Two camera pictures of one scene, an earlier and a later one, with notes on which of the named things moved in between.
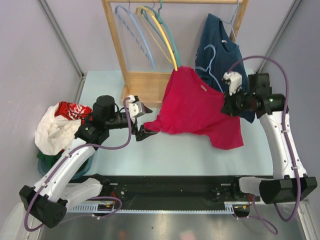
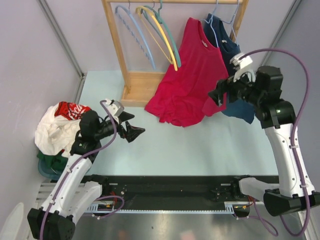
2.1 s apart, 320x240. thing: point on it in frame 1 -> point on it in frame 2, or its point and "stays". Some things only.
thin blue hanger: [209, 67] -> [210, 20]
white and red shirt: [57, 125] stays
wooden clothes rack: [148, 88] stays
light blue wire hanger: [231, 24] stays
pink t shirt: [190, 105] -> [181, 93]
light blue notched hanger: [129, 12] stays
